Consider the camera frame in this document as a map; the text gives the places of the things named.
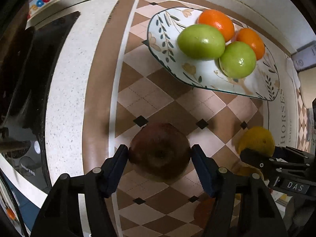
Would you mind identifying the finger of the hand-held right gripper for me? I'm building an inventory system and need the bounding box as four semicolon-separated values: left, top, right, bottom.
240;148;279;181
274;146;316;165

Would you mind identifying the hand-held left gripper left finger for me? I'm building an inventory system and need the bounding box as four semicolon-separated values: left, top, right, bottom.
31;144;129;237

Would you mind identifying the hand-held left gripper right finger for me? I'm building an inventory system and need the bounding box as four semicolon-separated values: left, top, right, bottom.
191;144;288;237

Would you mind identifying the yellow citrus fruit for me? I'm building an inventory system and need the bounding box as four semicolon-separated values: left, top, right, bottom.
237;126;276;181

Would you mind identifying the red apple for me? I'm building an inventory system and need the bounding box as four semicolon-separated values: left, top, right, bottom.
128;122;192;183

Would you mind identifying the floral patterned plate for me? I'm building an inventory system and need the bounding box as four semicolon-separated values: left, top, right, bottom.
147;7;280;102

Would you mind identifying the brown checkered placemat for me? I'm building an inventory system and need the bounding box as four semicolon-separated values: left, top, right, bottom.
81;0;309;237

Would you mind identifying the white tissue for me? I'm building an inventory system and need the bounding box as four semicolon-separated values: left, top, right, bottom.
286;57;301;89

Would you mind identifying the grey box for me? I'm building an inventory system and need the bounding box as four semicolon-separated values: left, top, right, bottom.
291;41;316;72

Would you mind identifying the green apple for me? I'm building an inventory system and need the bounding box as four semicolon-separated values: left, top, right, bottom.
219;41;257;79
177;24;226;61

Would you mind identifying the orange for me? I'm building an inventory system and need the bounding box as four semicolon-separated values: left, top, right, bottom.
236;28;266;61
197;9;235;42

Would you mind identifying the black induction cooktop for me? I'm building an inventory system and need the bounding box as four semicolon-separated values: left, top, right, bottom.
0;11;82;195

